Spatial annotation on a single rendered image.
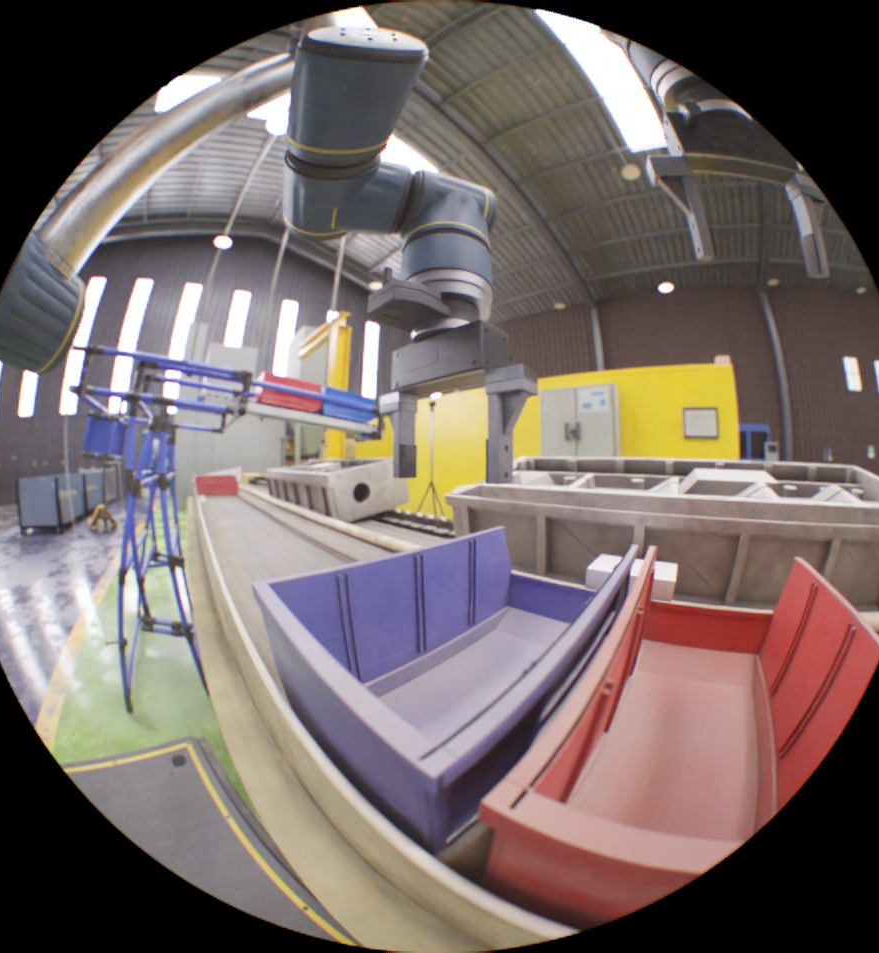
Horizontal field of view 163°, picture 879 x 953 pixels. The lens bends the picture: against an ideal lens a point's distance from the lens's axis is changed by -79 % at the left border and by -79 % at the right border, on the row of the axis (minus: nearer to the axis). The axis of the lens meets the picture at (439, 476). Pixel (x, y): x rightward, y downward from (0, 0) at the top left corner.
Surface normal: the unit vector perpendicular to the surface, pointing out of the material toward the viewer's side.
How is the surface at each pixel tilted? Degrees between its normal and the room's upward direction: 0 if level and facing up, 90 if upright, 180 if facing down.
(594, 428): 90
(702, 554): 100
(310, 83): 148
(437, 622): 88
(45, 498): 90
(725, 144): 114
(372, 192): 133
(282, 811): 0
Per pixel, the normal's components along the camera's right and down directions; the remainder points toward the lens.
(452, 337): -0.69, 0.03
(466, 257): 0.35, 0.04
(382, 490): 0.72, 0.04
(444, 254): -0.04, 0.04
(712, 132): -0.54, 0.44
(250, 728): 0.00, -1.00
